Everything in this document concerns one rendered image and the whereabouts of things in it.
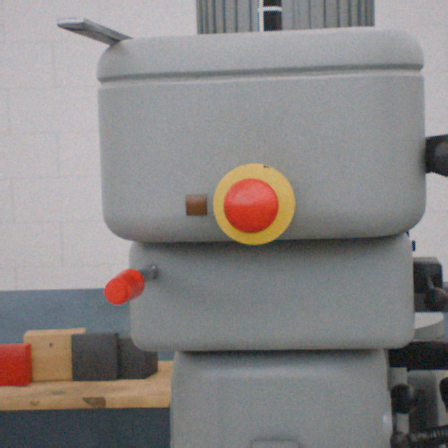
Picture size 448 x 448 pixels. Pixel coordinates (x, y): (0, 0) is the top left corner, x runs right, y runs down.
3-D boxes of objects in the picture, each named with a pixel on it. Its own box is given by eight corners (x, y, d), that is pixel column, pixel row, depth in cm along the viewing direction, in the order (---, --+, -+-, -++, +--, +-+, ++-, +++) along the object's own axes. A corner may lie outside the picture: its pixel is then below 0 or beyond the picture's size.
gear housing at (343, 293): (420, 351, 100) (416, 230, 100) (127, 355, 103) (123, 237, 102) (403, 300, 133) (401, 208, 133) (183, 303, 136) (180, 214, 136)
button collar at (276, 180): (295, 243, 89) (292, 162, 89) (214, 245, 90) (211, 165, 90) (296, 241, 91) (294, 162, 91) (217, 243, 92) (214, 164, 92)
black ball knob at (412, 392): (421, 417, 119) (419, 386, 119) (389, 417, 119) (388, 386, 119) (419, 410, 122) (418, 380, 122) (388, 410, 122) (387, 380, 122)
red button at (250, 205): (278, 233, 86) (276, 177, 86) (222, 235, 87) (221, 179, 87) (281, 230, 90) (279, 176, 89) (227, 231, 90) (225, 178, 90)
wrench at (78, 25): (97, 26, 85) (97, 14, 85) (42, 28, 86) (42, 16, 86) (164, 53, 110) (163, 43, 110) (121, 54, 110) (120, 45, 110)
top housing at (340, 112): (433, 238, 90) (430, 19, 89) (86, 246, 93) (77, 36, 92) (407, 206, 137) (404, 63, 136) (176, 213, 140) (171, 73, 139)
